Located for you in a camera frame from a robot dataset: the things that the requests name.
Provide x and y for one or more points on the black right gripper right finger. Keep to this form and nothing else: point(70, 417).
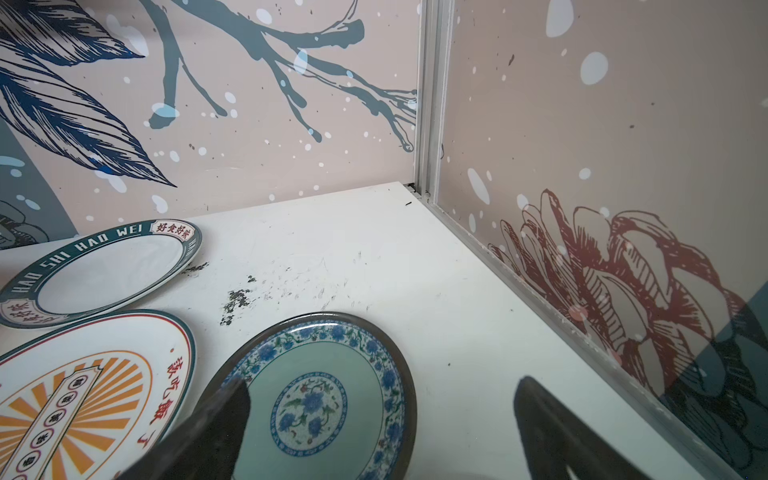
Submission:
point(559, 445)

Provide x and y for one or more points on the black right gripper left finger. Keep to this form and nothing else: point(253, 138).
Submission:
point(205, 446)

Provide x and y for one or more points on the orange sunburst plate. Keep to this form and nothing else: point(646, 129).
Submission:
point(88, 400)

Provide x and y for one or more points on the blue floral green plate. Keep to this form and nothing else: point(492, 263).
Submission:
point(331, 397)

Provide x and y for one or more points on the green rim plate far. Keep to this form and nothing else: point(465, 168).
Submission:
point(99, 273)

